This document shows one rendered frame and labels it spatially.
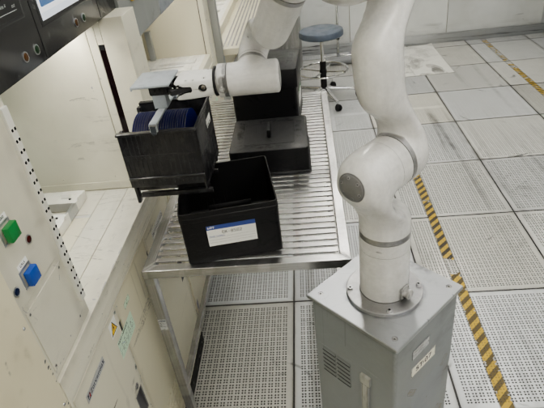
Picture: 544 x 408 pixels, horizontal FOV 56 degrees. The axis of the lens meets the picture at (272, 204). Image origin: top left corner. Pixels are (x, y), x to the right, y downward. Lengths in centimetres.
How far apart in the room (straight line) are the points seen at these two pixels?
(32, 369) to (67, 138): 84
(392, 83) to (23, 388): 87
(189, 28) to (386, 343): 221
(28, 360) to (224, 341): 135
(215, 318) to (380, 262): 133
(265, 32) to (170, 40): 189
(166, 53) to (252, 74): 181
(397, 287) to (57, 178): 113
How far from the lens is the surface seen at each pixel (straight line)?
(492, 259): 269
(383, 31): 100
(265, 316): 236
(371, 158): 103
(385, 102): 102
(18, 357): 103
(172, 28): 301
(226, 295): 250
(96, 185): 176
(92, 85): 160
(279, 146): 182
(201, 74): 133
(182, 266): 149
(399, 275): 124
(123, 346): 145
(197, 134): 130
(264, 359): 220
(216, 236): 143
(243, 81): 128
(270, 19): 115
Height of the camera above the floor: 167
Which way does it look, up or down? 33 degrees down
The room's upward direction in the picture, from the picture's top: 7 degrees counter-clockwise
